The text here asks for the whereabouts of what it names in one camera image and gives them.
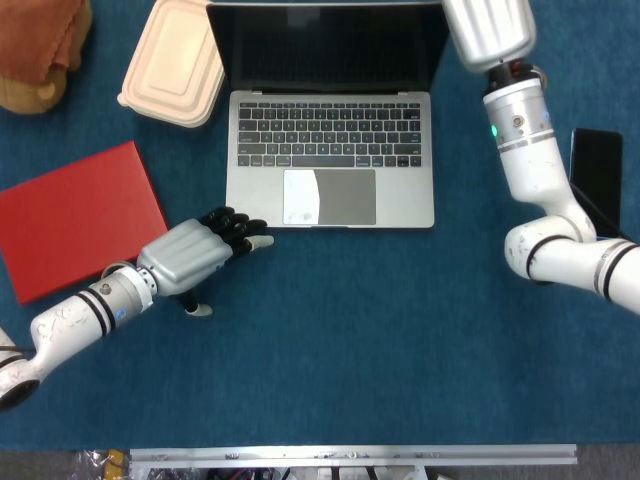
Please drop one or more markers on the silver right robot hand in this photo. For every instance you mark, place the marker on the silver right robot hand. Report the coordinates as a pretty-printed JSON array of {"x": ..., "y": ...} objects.
[{"x": 490, "y": 30}]

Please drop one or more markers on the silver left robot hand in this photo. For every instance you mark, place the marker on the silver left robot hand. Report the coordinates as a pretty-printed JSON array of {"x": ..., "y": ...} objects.
[{"x": 185, "y": 255}]

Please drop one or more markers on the silver Apple laptop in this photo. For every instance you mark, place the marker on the silver Apple laptop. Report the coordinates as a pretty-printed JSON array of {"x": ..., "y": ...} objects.
[{"x": 260, "y": 200}]

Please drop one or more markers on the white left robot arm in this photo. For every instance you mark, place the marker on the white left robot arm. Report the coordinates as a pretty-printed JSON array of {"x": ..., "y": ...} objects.
[{"x": 70, "y": 320}]

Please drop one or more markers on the red flat box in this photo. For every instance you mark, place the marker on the red flat box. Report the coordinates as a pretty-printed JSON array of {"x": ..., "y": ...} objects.
[{"x": 80, "y": 220}]

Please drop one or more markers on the blue felt table cover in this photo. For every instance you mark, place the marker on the blue felt table cover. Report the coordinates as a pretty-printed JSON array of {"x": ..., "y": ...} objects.
[{"x": 300, "y": 350}]

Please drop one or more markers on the black smartphone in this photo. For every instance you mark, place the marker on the black smartphone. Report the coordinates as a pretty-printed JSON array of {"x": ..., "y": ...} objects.
[{"x": 597, "y": 165}]

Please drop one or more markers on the cream lidded food container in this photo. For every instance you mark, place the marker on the cream lidded food container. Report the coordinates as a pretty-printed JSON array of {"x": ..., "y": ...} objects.
[{"x": 170, "y": 65}]

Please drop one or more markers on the tan plush toy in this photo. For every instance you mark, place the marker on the tan plush toy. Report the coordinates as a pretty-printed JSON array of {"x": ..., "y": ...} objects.
[{"x": 25, "y": 97}]

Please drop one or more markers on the clear plastic bag yellow contents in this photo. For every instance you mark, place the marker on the clear plastic bag yellow contents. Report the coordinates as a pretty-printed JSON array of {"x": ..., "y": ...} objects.
[{"x": 102, "y": 465}]

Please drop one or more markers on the rust brown cloth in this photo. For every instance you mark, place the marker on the rust brown cloth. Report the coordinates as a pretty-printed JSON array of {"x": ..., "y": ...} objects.
[{"x": 30, "y": 40}]

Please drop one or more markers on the aluminium profile rail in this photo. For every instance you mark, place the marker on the aluminium profile rail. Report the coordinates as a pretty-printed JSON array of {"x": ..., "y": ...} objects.
[{"x": 350, "y": 454}]

